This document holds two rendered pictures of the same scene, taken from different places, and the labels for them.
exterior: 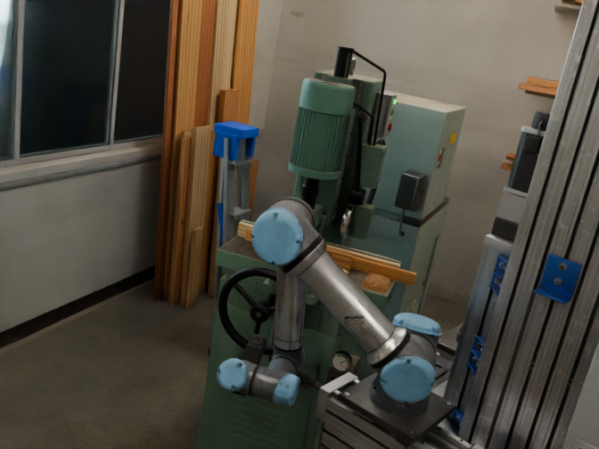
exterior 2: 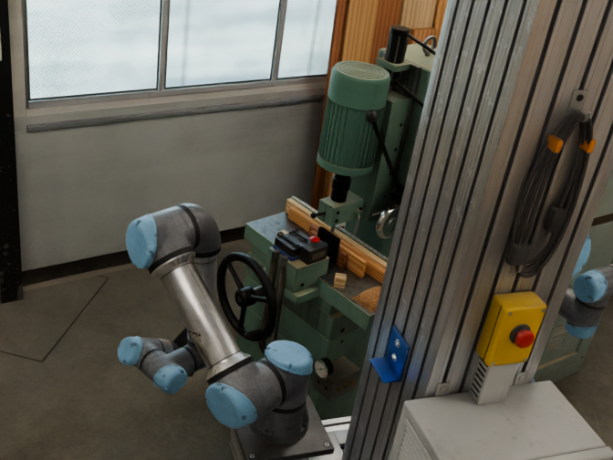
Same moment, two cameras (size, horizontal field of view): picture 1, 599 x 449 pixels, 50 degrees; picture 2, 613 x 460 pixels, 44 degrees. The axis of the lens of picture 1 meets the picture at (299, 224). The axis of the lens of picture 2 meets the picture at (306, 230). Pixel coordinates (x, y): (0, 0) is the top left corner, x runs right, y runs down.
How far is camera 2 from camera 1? 1.15 m
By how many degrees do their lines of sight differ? 29
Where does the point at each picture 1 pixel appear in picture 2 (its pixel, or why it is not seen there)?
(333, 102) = (350, 95)
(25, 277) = (163, 202)
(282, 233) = (140, 241)
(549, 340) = (387, 415)
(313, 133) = (332, 124)
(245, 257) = (264, 238)
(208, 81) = (397, 17)
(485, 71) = not seen: outside the picture
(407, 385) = (223, 410)
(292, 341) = not seen: hidden behind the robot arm
